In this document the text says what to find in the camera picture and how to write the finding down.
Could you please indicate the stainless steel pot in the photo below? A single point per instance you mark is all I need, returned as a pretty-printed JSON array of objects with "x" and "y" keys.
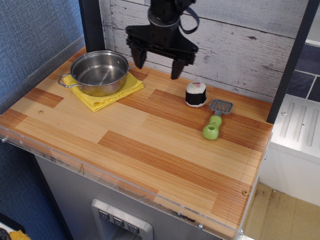
[{"x": 98, "y": 73}]

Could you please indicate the black vertical post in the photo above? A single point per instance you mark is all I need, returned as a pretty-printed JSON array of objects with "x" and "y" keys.
[
  {"x": 92, "y": 25},
  {"x": 303, "y": 31}
]

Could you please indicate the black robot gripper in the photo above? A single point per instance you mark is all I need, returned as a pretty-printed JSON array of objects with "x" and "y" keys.
[{"x": 163, "y": 39}]

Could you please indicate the black right vertical post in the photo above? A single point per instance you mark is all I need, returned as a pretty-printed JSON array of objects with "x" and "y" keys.
[{"x": 303, "y": 31}]

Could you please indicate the grey toy fridge cabinet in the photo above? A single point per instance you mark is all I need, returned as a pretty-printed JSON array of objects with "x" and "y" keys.
[{"x": 74, "y": 185}]

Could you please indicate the black left vertical post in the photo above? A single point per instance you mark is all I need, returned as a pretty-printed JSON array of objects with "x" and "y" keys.
[{"x": 92, "y": 25}]

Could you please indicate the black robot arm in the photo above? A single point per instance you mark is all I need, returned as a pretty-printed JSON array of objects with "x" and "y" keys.
[{"x": 169, "y": 10}]

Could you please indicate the silver dispenser button panel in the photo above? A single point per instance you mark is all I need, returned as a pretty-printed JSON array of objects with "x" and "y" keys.
[{"x": 115, "y": 224}]

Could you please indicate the yellow folded cloth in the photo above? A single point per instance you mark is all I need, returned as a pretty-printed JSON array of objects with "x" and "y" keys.
[{"x": 96, "y": 103}]

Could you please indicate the green grey toy spatula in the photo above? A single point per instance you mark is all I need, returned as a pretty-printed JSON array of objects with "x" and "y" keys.
[{"x": 211, "y": 130}]

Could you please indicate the white ribbed side unit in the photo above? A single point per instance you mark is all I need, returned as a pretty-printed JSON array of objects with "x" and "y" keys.
[{"x": 292, "y": 159}]

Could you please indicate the plush sushi roll toy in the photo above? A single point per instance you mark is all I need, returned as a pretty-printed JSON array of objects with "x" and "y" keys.
[{"x": 195, "y": 94}]

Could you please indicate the yellow black object bottom corner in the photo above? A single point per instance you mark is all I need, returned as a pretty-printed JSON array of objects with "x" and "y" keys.
[{"x": 11, "y": 230}]

